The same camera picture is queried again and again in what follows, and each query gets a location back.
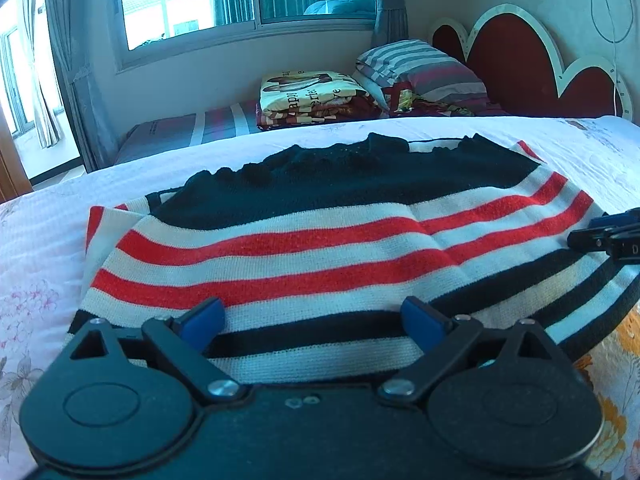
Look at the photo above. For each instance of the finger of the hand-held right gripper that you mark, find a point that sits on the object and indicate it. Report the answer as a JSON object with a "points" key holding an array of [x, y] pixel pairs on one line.
{"points": [[617, 221], [587, 240]]}

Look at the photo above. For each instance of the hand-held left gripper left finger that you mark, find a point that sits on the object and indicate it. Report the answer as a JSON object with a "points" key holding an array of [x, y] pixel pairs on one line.
{"points": [[202, 322]]}

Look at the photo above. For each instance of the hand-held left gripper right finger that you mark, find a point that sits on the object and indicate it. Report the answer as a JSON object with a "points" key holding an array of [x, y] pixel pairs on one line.
{"points": [[425, 322]]}

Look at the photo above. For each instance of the striped knit sweater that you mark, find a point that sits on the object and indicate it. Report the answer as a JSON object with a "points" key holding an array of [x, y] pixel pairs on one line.
{"points": [[300, 250]]}

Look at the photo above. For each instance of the floral bedsheet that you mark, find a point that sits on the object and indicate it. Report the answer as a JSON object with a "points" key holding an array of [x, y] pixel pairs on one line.
{"points": [[50, 220]]}

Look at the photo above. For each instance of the striped mattress cover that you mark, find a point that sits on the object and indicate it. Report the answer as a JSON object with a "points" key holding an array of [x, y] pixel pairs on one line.
{"points": [[165, 135]]}

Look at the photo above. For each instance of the red scalloped headboard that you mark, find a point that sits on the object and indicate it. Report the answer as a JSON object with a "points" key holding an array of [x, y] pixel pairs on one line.
{"points": [[510, 60]]}

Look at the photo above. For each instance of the red yellow folded cloth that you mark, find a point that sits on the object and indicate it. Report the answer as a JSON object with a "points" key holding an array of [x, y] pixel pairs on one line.
{"points": [[435, 106]]}

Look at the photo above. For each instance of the folded red patterned blanket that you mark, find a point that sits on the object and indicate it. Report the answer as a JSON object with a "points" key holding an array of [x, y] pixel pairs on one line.
{"points": [[350, 107]]}

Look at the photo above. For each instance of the striped pillow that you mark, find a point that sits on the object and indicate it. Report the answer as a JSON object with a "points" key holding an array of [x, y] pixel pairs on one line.
{"points": [[420, 65]]}

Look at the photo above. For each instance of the brown wooden door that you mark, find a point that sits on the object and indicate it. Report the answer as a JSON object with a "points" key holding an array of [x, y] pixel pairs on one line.
{"points": [[10, 170]]}

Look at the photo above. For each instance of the folded printed blanket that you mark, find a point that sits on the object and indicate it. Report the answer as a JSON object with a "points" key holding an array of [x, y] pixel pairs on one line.
{"points": [[305, 90]]}

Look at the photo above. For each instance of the grey curtain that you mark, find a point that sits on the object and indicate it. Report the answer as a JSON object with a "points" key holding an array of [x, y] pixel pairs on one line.
{"points": [[80, 85], [390, 20]]}

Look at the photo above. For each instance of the white sheer curtain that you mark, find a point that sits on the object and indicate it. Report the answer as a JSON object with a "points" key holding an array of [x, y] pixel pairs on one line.
{"points": [[42, 85]]}

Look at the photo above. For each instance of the sliding glass window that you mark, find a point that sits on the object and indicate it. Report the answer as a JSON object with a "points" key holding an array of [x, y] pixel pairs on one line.
{"points": [[165, 0]]}

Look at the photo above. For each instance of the teal folded quilt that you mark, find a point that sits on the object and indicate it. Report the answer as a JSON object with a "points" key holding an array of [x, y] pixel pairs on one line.
{"points": [[340, 6]]}

